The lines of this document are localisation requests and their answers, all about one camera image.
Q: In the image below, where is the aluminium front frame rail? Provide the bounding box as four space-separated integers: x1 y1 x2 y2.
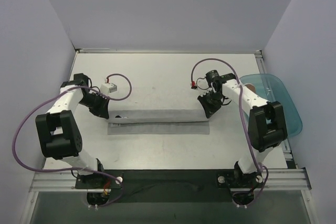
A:
29 169 312 192

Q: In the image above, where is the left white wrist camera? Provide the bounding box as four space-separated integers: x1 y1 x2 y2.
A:
100 83 117 95

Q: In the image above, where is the orange brown bear towel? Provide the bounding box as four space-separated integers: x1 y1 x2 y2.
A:
245 83 256 93

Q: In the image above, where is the teal plastic tray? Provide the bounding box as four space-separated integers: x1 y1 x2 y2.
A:
240 73 302 138

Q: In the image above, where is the grey towel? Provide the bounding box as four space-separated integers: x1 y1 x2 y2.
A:
107 109 210 135

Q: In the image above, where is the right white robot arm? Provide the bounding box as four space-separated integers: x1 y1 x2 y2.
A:
197 70 288 188

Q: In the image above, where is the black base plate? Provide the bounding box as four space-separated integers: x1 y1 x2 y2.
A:
87 169 259 205

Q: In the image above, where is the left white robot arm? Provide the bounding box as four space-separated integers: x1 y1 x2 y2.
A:
35 73 109 188

